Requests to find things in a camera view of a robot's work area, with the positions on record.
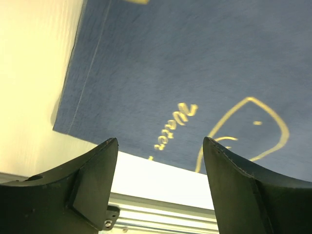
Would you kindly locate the aluminium rail base frame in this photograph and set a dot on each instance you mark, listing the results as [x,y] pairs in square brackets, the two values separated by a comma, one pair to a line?
[140,216]

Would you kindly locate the blue placemat cloth gold pattern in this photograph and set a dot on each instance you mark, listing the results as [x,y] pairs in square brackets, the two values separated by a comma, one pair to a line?
[161,76]

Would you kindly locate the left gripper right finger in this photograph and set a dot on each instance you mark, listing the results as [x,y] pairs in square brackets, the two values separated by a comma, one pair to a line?
[251,199]

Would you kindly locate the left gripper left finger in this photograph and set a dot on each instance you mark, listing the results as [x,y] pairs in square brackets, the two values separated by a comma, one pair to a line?
[72,198]

